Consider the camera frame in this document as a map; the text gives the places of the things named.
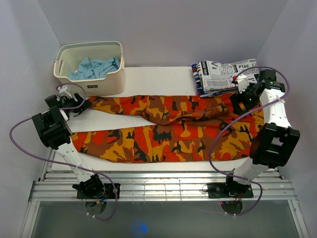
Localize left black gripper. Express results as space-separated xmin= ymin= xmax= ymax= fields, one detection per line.
xmin=61 ymin=93 xmax=92 ymax=114

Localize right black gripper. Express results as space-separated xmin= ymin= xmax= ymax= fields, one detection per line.
xmin=229 ymin=82 xmax=261 ymax=116

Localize orange camouflage trousers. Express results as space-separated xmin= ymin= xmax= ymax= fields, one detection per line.
xmin=72 ymin=93 xmax=264 ymax=163

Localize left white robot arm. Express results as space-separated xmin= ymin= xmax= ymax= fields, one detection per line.
xmin=32 ymin=93 xmax=105 ymax=198

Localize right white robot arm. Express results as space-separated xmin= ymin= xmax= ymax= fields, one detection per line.
xmin=223 ymin=69 xmax=300 ymax=197

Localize newspaper print folded trousers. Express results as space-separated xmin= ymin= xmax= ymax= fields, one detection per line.
xmin=197 ymin=59 xmax=259 ymax=87

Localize purple folded trousers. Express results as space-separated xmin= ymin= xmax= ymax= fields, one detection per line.
xmin=196 ymin=88 xmax=203 ymax=96

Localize blue patterned folded trousers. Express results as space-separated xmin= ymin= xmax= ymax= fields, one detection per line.
xmin=191 ymin=61 xmax=237 ymax=98

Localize light blue cloth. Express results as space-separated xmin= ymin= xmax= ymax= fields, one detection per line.
xmin=68 ymin=57 xmax=120 ymax=80

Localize white perforated plastic basket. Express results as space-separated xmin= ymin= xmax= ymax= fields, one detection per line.
xmin=53 ymin=41 xmax=125 ymax=97

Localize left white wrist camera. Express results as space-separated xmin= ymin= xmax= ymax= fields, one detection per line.
xmin=57 ymin=85 xmax=71 ymax=97

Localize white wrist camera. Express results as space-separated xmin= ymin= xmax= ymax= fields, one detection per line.
xmin=232 ymin=74 xmax=249 ymax=94
xmin=57 ymin=85 xmax=71 ymax=97

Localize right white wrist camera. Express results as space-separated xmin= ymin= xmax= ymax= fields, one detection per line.
xmin=232 ymin=74 xmax=249 ymax=94

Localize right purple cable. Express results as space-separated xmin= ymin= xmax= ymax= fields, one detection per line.
xmin=208 ymin=65 xmax=290 ymax=217

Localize purple cable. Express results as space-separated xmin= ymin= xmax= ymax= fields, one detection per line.
xmin=208 ymin=65 xmax=290 ymax=217
xmin=9 ymin=83 xmax=119 ymax=222

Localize aluminium rail frame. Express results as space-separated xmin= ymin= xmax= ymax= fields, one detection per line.
xmin=21 ymin=169 xmax=309 ymax=238

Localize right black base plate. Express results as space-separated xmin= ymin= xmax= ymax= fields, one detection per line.
xmin=207 ymin=182 xmax=254 ymax=198

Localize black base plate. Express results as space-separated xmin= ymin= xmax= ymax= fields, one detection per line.
xmin=76 ymin=183 xmax=121 ymax=199
xmin=207 ymin=182 xmax=254 ymax=198

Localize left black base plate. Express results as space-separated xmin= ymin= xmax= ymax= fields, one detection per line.
xmin=76 ymin=183 xmax=121 ymax=199

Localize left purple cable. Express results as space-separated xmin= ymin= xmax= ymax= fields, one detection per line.
xmin=9 ymin=83 xmax=119 ymax=222

